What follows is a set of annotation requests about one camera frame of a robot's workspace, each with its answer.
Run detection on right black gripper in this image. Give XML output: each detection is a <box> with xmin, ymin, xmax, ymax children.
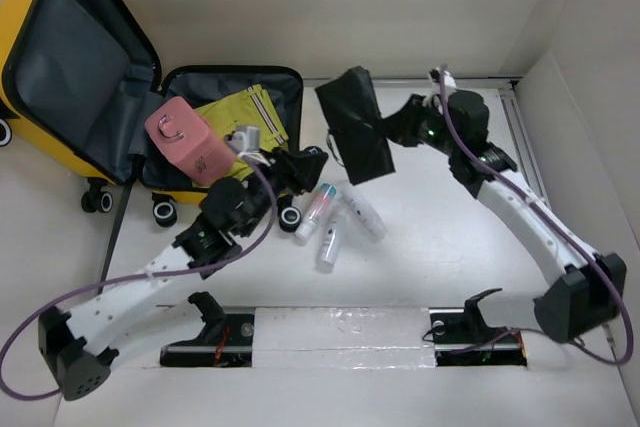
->
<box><xmin>372</xmin><ymin>93</ymin><xmax>461</xmax><ymax>157</ymax></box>

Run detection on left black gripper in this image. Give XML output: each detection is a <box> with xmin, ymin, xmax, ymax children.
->
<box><xmin>237</xmin><ymin>147</ymin><xmax>326</xmax><ymax>239</ymax></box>

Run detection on pink teal-capped tube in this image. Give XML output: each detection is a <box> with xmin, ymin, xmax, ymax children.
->
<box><xmin>295</xmin><ymin>183</ymin><xmax>338</xmax><ymax>243</ymax></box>

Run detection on black pouch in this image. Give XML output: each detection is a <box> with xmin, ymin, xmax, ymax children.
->
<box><xmin>315</xmin><ymin>66</ymin><xmax>395</xmax><ymax>185</ymax></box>

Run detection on yellow-green shorts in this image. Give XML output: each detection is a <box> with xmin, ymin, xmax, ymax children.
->
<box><xmin>195</xmin><ymin>84</ymin><xmax>289</xmax><ymax>152</ymax></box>

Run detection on white bottle blue print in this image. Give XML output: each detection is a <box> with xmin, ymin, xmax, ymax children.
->
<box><xmin>342</xmin><ymin>185</ymin><xmax>387</xmax><ymax>242</ymax></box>

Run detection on pink cosmetic case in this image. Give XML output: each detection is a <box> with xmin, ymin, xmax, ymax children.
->
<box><xmin>144</xmin><ymin>96</ymin><xmax>236</xmax><ymax>186</ymax></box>

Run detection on yellow hard-shell suitcase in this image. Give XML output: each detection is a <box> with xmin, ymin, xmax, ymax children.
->
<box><xmin>1</xmin><ymin>0</ymin><xmax>303</xmax><ymax>227</ymax></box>

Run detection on dark blue round jar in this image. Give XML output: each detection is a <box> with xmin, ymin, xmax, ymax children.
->
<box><xmin>304</xmin><ymin>146</ymin><xmax>324</xmax><ymax>155</ymax></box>

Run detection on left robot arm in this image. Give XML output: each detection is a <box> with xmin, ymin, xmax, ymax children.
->
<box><xmin>37</xmin><ymin>147</ymin><xmax>328</xmax><ymax>401</ymax></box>

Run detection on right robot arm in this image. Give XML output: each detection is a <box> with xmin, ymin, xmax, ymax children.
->
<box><xmin>377</xmin><ymin>90</ymin><xmax>634</xmax><ymax>344</ymax></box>

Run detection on white foam board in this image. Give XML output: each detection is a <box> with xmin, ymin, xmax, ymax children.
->
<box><xmin>252</xmin><ymin>307</ymin><xmax>435</xmax><ymax>370</ymax></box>

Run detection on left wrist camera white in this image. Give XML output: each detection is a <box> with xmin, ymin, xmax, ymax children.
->
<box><xmin>227</xmin><ymin>125</ymin><xmax>260</xmax><ymax>156</ymax></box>

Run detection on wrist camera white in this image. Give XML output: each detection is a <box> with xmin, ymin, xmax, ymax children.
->
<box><xmin>429</xmin><ymin>66</ymin><xmax>457</xmax><ymax>96</ymax></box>
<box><xmin>227</xmin><ymin>125</ymin><xmax>260</xmax><ymax>156</ymax></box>

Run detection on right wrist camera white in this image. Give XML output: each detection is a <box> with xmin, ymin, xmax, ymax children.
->
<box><xmin>429</xmin><ymin>66</ymin><xmax>457</xmax><ymax>96</ymax></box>

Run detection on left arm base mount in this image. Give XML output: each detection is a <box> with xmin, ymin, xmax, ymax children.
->
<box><xmin>159</xmin><ymin>292</ymin><xmax>256</xmax><ymax>368</ymax></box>

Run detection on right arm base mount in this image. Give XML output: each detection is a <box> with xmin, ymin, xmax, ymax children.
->
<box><xmin>422</xmin><ymin>288</ymin><xmax>528</xmax><ymax>367</ymax></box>

